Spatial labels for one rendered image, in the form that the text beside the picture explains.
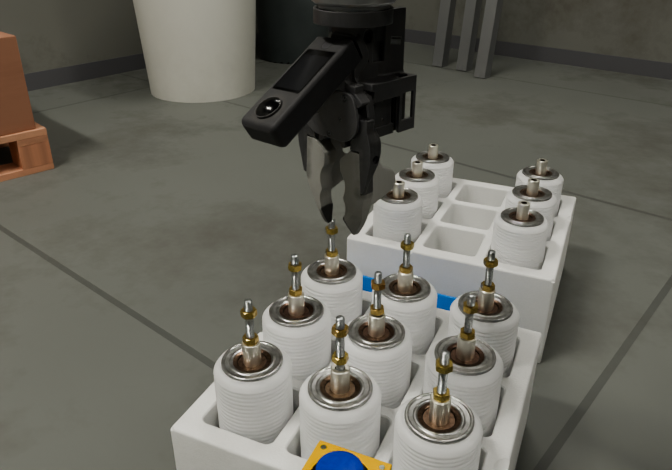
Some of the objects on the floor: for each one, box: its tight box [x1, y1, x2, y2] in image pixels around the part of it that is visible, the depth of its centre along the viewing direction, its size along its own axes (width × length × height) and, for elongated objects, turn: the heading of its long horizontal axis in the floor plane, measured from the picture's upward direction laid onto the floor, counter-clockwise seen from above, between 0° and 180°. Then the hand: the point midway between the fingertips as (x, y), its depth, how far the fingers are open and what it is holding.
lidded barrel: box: [126, 0, 256, 103], centre depth 281 cm, size 59×59×73 cm
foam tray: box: [347, 178, 576, 363], centre depth 135 cm, size 39×39×18 cm
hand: (336, 218), depth 63 cm, fingers open, 3 cm apart
